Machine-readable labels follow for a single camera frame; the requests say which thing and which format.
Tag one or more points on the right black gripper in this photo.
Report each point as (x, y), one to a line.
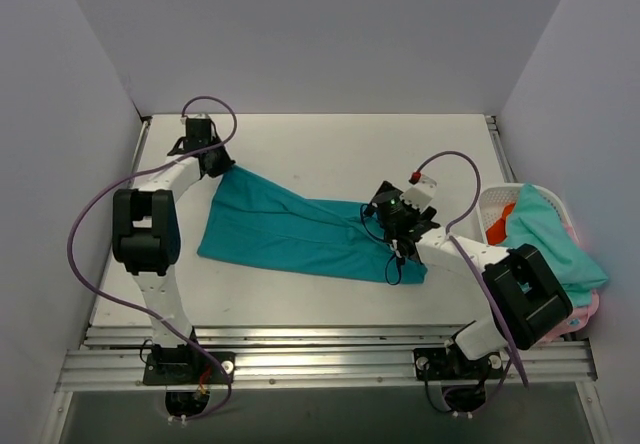
(382, 198)

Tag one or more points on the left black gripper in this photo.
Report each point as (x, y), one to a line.
(218, 162)

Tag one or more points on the teal t-shirt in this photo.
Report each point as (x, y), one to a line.
(257, 223)

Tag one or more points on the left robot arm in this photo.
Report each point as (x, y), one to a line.
(146, 237)

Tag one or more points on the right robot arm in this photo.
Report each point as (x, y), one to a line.
(525, 297)

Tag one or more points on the white plastic laundry basket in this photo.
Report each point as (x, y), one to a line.
(492, 198)

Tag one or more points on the orange garment in basket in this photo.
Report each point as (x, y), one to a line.
(496, 234)

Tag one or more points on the mint green t-shirt in basket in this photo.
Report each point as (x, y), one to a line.
(534, 221)

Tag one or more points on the pink garment in basket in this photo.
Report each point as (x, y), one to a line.
(576, 321)

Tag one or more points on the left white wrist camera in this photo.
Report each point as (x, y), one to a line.
(198, 116)

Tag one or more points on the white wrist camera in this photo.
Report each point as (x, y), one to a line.
(420, 193)
(198, 116)

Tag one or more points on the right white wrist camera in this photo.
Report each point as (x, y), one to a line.
(420, 193)

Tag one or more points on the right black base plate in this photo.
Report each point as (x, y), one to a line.
(449, 363)

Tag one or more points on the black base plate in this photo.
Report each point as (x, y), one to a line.
(449, 363)
(183, 366)

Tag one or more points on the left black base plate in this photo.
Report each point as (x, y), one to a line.
(183, 366)

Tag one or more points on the aluminium mounting rail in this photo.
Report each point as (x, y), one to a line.
(266, 357)

